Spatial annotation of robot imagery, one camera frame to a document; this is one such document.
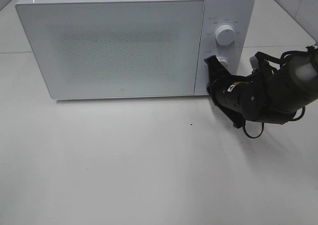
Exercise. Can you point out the upper white power knob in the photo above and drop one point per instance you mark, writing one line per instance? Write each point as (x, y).
(225, 34)

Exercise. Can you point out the white microwave oven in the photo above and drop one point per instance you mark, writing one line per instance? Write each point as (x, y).
(215, 12)

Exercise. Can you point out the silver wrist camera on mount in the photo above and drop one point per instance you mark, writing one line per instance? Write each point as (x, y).
(261, 62)

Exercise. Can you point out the white microwave door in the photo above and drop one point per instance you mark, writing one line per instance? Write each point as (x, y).
(115, 50)

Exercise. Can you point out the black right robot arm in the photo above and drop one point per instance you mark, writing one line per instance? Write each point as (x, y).
(275, 90)

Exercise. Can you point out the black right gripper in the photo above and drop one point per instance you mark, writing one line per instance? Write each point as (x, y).
(240, 98)

